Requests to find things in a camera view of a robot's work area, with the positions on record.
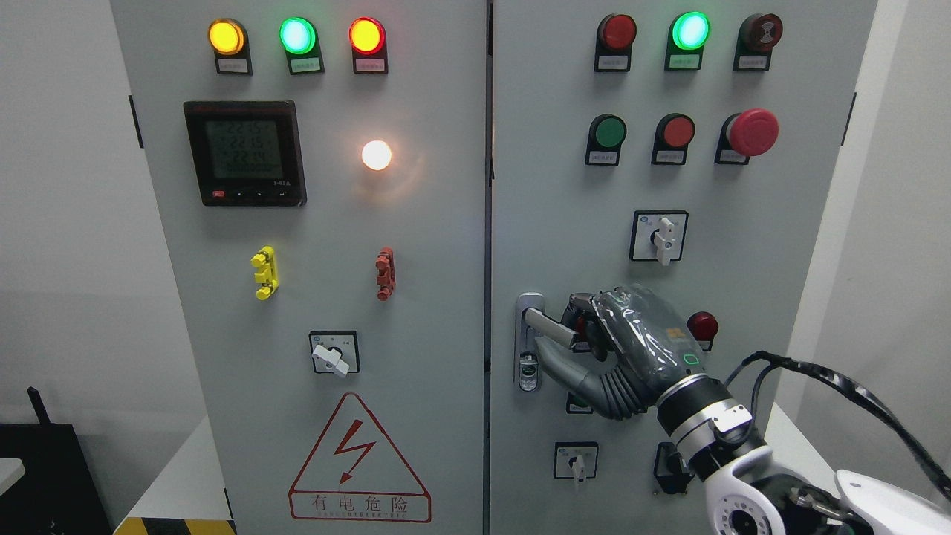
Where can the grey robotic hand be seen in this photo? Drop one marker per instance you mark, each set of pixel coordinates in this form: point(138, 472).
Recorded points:
point(657, 360)

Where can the silver swing door handle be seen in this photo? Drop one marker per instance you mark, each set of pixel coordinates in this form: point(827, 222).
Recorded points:
point(532, 322)

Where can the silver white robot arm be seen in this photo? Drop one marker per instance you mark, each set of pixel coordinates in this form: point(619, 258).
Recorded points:
point(747, 492)

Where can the grey right cabinet door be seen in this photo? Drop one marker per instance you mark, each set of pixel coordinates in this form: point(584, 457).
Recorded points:
point(561, 227)

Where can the grey cabinet door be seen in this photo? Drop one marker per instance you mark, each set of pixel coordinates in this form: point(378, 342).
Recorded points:
point(561, 227)
point(422, 350)

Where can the red lamp top right door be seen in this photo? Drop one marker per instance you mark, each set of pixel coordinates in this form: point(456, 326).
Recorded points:
point(616, 33)

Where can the green lamp top right door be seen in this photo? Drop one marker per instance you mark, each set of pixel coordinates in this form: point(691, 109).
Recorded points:
point(686, 38)

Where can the grey left cabinet door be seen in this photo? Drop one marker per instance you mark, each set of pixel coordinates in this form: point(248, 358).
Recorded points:
point(422, 350)

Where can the green indicator lamp left door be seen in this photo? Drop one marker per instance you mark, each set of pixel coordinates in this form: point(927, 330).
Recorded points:
point(300, 41)

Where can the red lamp middle right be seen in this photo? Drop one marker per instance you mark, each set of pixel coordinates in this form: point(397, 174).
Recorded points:
point(704, 327)

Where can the green push button lower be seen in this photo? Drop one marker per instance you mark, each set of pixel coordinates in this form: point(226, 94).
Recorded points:
point(576, 406)

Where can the green push button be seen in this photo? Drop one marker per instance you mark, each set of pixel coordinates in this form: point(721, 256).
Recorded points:
point(606, 136)
point(576, 406)

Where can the black selector knob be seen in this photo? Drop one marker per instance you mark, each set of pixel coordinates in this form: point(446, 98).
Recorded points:
point(671, 472)

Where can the red push button upper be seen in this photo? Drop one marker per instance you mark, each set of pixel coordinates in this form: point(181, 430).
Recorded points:
point(673, 134)

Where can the green push button upper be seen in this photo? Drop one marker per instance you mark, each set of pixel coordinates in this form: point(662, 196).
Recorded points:
point(606, 136)

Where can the red emergency stop button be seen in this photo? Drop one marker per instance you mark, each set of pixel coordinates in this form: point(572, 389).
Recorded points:
point(745, 135)

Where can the red high voltage warning sticker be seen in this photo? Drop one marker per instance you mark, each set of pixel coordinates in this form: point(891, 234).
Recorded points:
point(354, 472)

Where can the white glowing lamp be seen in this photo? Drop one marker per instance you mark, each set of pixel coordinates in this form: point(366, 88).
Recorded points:
point(377, 155)

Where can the dark red buzzer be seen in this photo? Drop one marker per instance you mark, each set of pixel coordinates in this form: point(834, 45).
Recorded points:
point(756, 38)

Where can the orange red indicator lamp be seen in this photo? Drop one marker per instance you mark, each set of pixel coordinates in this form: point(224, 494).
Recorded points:
point(368, 40)

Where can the black digital power meter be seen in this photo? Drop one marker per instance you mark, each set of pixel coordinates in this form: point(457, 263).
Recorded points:
point(246, 153)

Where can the white platform with hazard stripes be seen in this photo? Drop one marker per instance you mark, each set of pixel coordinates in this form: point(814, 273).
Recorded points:
point(188, 496)

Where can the yellow indicator lamp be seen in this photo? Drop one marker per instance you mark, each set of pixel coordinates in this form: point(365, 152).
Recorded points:
point(230, 43)

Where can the black box with antenna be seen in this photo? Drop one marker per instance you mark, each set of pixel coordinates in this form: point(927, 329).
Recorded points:
point(56, 494)

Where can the white rotary switch upper right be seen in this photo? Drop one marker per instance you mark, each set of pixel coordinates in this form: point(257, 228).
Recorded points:
point(658, 236)

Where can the white rotary switch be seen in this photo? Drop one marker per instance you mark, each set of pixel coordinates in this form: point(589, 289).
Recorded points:
point(575, 461)
point(658, 236)

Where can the white rotary switch lower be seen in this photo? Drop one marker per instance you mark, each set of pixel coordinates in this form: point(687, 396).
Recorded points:
point(575, 461)

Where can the white rotary switch left door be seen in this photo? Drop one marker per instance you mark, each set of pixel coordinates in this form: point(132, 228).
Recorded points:
point(335, 352)

